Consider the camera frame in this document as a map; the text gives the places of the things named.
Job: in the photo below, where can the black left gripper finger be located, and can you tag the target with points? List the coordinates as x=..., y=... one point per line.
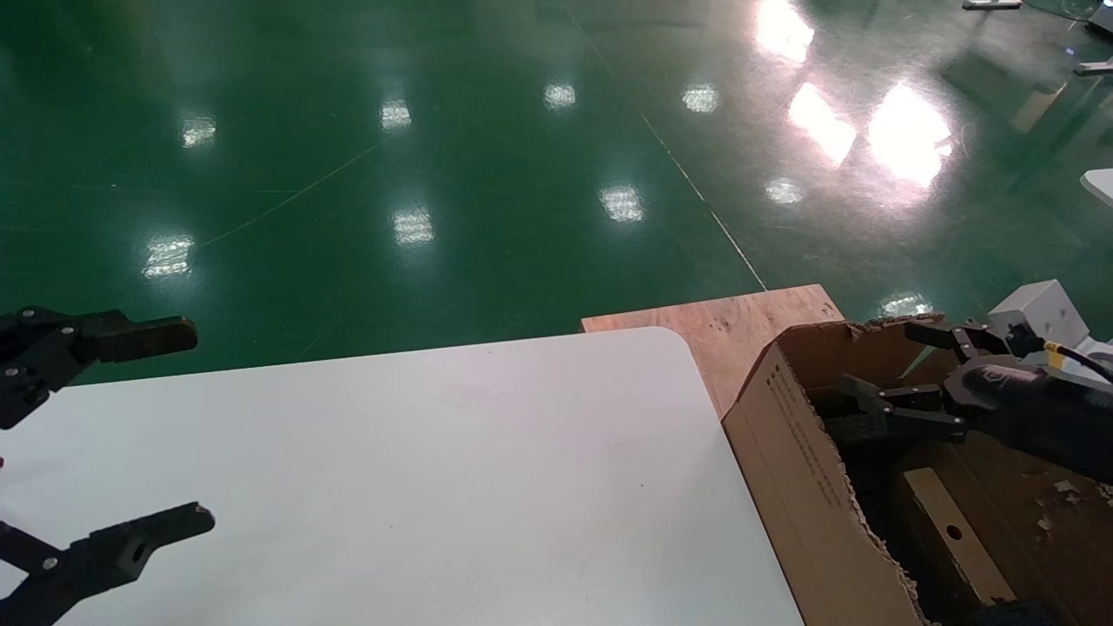
x=130, y=543
x=130, y=337

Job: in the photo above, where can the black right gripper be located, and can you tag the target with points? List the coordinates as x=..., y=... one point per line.
x=1043, y=413

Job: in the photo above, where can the small cardboard box with hole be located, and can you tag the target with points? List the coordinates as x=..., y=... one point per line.
x=952, y=530

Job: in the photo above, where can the big open cardboard box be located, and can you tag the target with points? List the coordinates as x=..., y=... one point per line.
x=800, y=469

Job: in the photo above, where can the black foam insert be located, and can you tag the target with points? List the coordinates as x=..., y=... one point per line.
x=856, y=432

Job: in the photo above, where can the wooden plywood board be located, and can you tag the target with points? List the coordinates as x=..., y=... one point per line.
x=722, y=326

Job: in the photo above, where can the white metal stand foot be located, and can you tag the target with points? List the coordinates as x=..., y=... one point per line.
x=1100, y=184

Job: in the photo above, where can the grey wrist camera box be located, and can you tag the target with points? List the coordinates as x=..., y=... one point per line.
x=1043, y=313

